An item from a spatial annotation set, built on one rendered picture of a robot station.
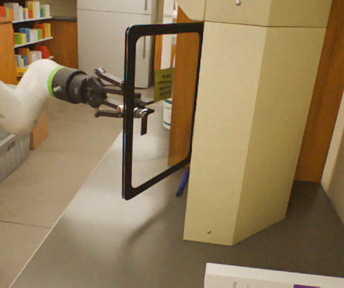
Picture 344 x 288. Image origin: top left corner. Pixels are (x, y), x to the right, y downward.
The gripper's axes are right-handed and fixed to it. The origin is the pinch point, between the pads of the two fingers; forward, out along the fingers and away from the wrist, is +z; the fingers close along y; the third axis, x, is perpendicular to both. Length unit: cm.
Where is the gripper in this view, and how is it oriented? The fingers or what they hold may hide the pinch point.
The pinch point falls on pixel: (138, 103)
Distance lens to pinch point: 87.3
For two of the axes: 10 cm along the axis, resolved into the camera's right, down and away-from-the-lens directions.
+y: 0.7, -9.2, -3.8
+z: 8.3, 2.7, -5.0
